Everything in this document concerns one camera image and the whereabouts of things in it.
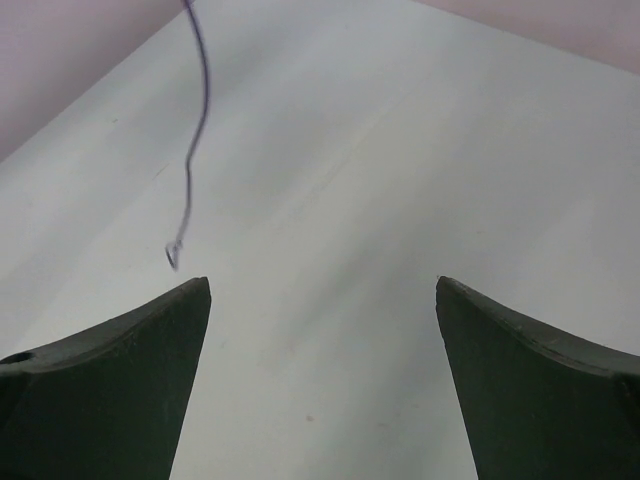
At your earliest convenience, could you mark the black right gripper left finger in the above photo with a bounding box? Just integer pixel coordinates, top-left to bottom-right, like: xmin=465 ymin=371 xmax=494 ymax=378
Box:
xmin=1 ymin=277 xmax=211 ymax=480

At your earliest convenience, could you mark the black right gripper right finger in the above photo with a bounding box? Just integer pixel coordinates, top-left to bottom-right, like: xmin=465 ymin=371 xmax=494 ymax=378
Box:
xmin=436 ymin=277 xmax=639 ymax=479

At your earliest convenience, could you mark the thin purple wire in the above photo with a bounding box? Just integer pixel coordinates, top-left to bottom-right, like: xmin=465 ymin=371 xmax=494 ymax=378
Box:
xmin=164 ymin=0 xmax=212 ymax=271

